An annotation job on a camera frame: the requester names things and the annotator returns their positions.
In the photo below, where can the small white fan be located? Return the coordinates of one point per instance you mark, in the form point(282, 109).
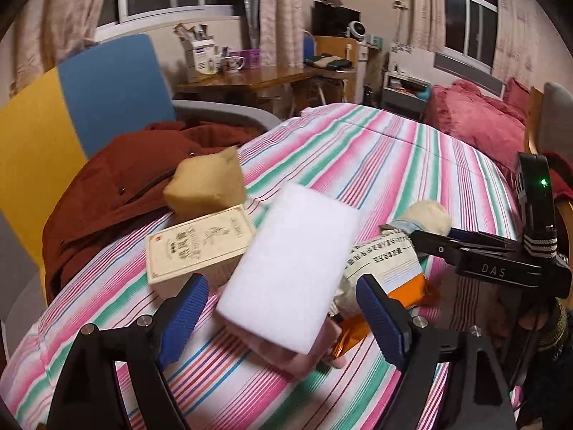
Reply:
point(356, 29)

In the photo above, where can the white patterned mug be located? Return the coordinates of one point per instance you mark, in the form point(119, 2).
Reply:
point(232, 63)

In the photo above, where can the white printed packet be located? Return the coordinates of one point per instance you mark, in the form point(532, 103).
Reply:
point(385, 257)

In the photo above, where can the orange foil packet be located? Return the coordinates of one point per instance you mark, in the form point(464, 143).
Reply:
point(409, 293)

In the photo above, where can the red-brown jacket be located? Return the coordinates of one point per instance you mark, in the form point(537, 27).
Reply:
point(112, 179)

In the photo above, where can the purple cup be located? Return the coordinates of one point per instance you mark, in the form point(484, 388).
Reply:
point(251, 59)

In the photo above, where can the grey bedside cabinet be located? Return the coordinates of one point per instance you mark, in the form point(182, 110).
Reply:
point(405, 96)

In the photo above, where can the yellow foam sponge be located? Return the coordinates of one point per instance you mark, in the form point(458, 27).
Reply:
point(206, 183)

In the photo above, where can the cream fluffy ball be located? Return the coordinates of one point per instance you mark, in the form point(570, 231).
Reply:
point(429, 217)

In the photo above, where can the pink green striped blanket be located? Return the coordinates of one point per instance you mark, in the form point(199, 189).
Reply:
point(358, 152)

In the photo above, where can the cream printed box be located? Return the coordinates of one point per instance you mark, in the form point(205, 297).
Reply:
point(192, 246)

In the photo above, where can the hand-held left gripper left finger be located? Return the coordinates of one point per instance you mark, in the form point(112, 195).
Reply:
point(183, 318)

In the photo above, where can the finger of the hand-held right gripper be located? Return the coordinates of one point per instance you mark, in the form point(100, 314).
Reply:
point(474, 236)
point(438, 247)

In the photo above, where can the black monitor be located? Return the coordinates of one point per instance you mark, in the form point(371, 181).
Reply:
point(333, 18)

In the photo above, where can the white melamine sponge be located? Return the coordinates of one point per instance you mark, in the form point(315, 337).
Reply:
point(291, 264)

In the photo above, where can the grey yellow blue chair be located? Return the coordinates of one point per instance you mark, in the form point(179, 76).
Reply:
point(112, 85)

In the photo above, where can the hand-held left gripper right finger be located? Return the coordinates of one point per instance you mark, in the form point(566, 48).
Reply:
point(380, 322)

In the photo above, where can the red bed cover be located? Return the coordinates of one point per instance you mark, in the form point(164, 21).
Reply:
point(479, 116)

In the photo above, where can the grey cushioned wooden chair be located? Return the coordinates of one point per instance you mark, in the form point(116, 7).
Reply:
point(553, 116)

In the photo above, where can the floral pink curtain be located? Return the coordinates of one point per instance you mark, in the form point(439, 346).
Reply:
point(519, 22)
point(427, 4)
point(58, 18)
point(280, 13)

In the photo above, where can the pink sponge block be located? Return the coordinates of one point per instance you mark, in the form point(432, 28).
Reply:
point(288, 360)

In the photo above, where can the dark green folded cloth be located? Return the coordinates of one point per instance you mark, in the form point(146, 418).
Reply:
point(329, 61)

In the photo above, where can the white carton on desk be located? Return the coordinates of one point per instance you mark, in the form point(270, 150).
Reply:
point(199, 56)

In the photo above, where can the wooden desk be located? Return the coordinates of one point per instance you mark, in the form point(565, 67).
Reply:
point(268, 78)

